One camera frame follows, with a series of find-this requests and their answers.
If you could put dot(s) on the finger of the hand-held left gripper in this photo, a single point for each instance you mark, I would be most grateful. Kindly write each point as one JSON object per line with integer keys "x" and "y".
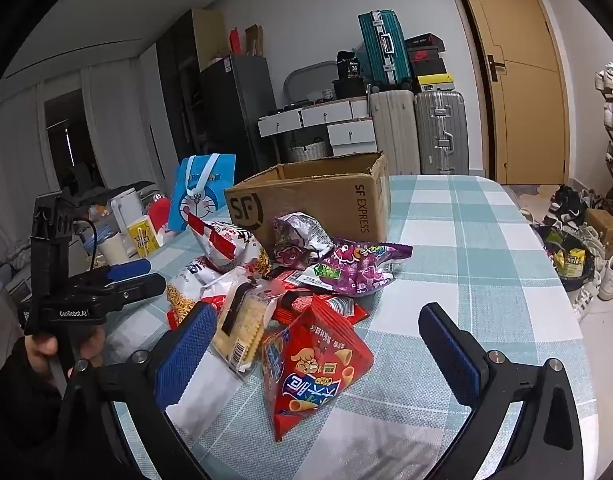
{"x": 131, "y": 269}
{"x": 141, "y": 287}

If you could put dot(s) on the white rimmed oval mirror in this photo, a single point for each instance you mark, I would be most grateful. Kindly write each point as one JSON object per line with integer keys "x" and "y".
{"x": 306, "y": 80}

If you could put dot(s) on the red snack bar packet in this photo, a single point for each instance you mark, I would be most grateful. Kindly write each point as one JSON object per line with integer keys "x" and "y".
{"x": 336, "y": 310}

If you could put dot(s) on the dark wardrobe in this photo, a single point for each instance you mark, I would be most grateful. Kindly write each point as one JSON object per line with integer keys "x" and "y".
{"x": 181, "y": 85}

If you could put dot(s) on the blue cartoon gift bag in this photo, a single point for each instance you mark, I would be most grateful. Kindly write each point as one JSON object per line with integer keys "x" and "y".
{"x": 196, "y": 195}

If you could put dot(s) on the red triangular snack bag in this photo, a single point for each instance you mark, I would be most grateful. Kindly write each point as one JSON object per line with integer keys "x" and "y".
{"x": 316, "y": 375}

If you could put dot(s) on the white cup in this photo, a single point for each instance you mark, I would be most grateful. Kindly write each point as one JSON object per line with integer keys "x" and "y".
{"x": 114, "y": 250}

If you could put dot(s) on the white drawer cabinet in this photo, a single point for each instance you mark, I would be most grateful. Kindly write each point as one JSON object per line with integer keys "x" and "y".
{"x": 311, "y": 115}

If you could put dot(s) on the woven basket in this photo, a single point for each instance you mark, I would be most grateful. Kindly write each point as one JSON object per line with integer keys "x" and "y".
{"x": 306, "y": 152}

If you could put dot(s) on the person's left forearm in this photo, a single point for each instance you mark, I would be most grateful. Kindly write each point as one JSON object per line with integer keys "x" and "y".
{"x": 16, "y": 410}

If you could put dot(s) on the silver suitcase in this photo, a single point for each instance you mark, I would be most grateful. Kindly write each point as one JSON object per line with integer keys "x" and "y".
{"x": 441, "y": 135}

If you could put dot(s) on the person's left hand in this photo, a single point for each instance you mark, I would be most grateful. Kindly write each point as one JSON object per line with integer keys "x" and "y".
{"x": 41, "y": 352}

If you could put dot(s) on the red black shoe box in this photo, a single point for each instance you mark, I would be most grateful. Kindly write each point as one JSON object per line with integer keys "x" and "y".
{"x": 426, "y": 56}

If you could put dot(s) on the teal suitcase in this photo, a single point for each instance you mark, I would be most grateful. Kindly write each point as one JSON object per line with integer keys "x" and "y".
{"x": 381, "y": 45}

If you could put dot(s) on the clear cracker packet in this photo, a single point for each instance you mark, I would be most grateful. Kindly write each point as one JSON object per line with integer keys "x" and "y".
{"x": 241, "y": 325}

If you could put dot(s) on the white curtain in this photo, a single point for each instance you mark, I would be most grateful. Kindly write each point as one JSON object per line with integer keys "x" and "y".
{"x": 116, "y": 125}

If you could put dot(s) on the white jug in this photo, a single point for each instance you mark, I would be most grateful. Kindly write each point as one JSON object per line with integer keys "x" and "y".
{"x": 124, "y": 207}

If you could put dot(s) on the brown paper bag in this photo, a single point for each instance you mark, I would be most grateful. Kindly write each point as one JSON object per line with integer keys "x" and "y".
{"x": 254, "y": 40}

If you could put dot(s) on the purple candy bag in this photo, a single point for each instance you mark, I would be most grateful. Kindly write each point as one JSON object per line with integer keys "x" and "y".
{"x": 361, "y": 265}

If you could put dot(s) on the purple silver snack bag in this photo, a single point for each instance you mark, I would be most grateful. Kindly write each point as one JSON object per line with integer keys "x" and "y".
{"x": 299, "y": 240}

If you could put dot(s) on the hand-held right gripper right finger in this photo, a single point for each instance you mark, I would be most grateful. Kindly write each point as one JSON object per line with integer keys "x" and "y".
{"x": 451, "y": 350}

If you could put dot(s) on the red white packet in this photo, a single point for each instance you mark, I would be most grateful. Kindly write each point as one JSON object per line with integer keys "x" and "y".
{"x": 301, "y": 277}

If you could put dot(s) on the red paper bag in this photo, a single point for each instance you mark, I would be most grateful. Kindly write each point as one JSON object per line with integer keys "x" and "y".
{"x": 235, "y": 42}

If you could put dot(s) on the checked tablecloth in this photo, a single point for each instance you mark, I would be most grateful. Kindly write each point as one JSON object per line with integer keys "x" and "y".
{"x": 461, "y": 240}

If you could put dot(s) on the white red noodle snack bag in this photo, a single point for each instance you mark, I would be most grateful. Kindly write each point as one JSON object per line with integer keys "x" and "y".
{"x": 196, "y": 280}
{"x": 226, "y": 245}

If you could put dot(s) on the black trash bin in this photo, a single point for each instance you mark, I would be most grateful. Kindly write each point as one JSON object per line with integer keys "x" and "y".
{"x": 578, "y": 280}

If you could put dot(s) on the red white toy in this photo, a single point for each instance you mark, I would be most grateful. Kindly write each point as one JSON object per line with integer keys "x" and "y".
{"x": 160, "y": 210}

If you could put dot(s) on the small brown cardboard box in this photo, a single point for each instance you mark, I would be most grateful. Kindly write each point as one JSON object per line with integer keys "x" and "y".
{"x": 603, "y": 227}

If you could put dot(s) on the white toy robot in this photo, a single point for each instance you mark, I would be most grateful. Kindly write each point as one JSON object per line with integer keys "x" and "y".
{"x": 611, "y": 90}

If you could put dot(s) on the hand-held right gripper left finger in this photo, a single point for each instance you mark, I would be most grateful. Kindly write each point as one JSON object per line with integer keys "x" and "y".
{"x": 186, "y": 355}

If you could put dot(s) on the beige suitcase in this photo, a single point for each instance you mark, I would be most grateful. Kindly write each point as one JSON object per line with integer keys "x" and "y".
{"x": 394, "y": 135}

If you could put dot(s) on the yellow black box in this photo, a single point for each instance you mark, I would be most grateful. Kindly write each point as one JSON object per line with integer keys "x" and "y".
{"x": 436, "y": 84}

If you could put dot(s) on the pile of shoes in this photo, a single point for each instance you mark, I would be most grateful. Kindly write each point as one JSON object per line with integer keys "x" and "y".
{"x": 566, "y": 205}

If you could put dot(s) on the wooden door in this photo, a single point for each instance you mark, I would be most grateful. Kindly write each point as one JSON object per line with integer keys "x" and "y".
{"x": 526, "y": 85}

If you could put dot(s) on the dark grey fridge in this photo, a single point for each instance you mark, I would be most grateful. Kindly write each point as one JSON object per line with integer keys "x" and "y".
{"x": 236, "y": 110}

